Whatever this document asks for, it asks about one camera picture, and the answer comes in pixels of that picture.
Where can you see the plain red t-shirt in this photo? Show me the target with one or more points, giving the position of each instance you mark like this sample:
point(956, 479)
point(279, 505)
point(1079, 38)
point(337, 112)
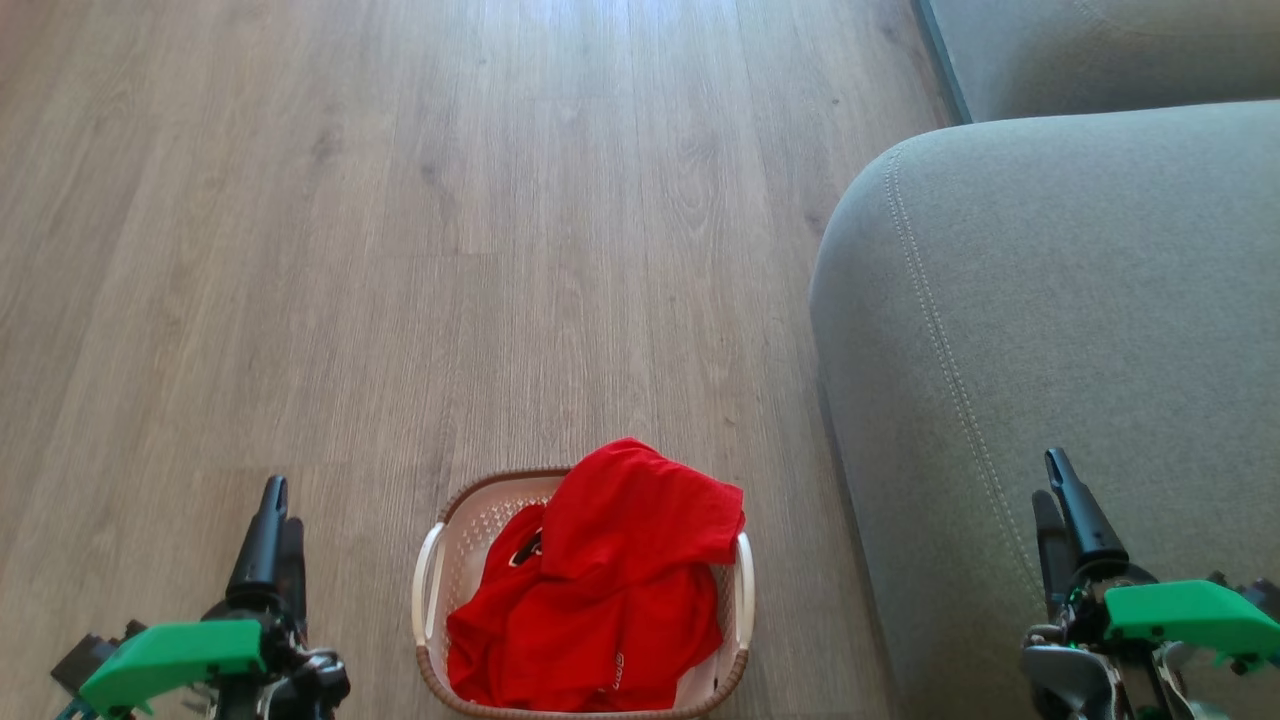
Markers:
point(640, 510)

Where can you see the white brown-rimmed laundry basket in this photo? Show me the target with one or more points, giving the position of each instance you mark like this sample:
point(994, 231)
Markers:
point(470, 540)

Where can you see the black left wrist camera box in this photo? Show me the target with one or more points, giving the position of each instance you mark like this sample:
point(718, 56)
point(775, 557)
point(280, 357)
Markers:
point(88, 658)

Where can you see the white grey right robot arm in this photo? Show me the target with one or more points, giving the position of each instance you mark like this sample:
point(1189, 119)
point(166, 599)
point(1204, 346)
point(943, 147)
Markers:
point(1065, 680)

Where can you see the red jersey with white trim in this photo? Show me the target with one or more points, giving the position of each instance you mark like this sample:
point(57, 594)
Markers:
point(580, 640)

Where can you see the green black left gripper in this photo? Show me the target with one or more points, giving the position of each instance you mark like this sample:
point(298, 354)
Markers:
point(170, 660)

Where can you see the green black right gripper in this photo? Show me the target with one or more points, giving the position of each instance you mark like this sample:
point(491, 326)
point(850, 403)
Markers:
point(1190, 615)

